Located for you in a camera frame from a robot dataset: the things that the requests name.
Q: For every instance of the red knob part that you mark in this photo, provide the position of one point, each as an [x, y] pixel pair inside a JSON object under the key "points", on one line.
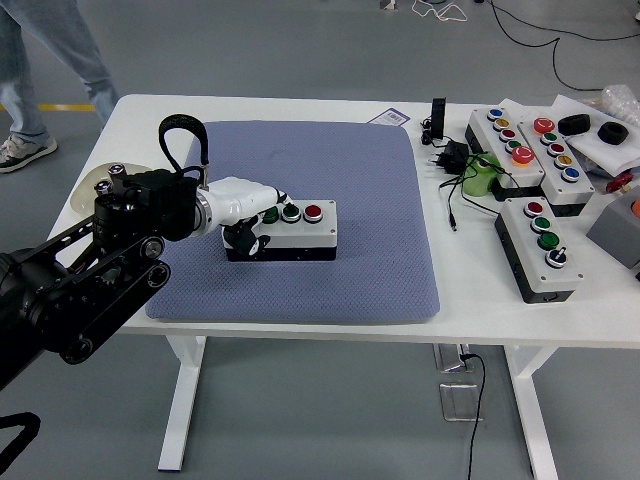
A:
{"points": [[619, 184]]}

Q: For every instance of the clear plastic floor bracket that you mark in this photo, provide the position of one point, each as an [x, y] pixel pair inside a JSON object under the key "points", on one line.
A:
{"points": [[450, 360], [457, 402]]}

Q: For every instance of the translucent beige dish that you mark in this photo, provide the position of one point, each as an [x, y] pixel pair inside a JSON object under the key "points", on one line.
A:
{"points": [[86, 194]]}

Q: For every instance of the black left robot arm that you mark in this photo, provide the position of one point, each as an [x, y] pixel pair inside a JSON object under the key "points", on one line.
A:
{"points": [[60, 300]]}

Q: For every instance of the dark cylindrical battery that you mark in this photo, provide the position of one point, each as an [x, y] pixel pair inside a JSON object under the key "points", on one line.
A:
{"points": [[103, 189], [117, 172]]}

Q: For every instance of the white foam sheet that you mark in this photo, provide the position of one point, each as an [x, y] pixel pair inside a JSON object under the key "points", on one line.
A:
{"points": [[595, 150]]}

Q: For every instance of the person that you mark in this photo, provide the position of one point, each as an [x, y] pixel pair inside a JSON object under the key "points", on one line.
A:
{"points": [[30, 75]]}

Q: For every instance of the green plastic cup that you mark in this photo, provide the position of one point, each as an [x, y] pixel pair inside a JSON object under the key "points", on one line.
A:
{"points": [[475, 185]]}

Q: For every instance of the clear bubble plastic bag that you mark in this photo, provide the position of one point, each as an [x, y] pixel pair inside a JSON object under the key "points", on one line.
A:
{"points": [[622, 100]]}

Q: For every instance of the purple-edged white label card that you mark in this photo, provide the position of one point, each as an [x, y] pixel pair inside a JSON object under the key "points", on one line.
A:
{"points": [[392, 118]]}

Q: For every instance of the grey three-button control box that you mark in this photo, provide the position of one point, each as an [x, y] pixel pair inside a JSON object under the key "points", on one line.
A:
{"points": [[320, 235]]}

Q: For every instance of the white table leg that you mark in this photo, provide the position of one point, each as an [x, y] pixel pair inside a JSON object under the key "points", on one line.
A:
{"points": [[182, 400], [535, 425]]}

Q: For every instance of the blue-grey textured mat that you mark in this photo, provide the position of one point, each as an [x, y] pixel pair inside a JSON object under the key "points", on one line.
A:
{"points": [[325, 165]]}

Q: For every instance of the black upright stand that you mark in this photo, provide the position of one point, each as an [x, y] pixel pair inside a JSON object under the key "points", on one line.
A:
{"points": [[438, 117]]}

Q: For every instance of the plain grey box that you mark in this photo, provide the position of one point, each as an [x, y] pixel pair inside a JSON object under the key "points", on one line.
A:
{"points": [[615, 230]]}

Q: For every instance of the black power adapter plug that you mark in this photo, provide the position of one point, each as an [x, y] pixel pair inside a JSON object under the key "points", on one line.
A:
{"points": [[457, 152]]}

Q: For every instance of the grey five-button control box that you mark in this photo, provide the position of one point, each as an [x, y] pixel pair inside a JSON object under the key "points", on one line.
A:
{"points": [[575, 192], [487, 132]]}

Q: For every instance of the orange ball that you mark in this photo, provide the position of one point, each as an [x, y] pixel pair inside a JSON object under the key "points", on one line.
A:
{"points": [[636, 209]]}

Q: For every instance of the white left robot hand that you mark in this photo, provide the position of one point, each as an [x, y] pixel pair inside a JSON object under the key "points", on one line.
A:
{"points": [[240, 197]]}

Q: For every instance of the grey four-button control box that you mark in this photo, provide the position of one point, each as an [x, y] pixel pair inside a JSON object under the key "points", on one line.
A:
{"points": [[565, 280]]}

